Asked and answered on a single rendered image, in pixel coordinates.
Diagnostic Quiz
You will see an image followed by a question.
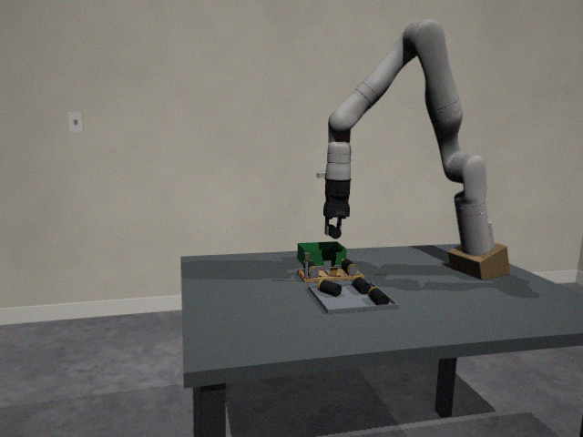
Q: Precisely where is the green open-top box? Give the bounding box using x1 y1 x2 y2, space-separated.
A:
297 241 347 267

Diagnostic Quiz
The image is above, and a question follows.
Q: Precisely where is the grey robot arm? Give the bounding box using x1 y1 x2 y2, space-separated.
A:
327 19 495 255

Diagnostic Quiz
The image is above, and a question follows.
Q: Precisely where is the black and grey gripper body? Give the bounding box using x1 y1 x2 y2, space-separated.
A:
317 162 352 218

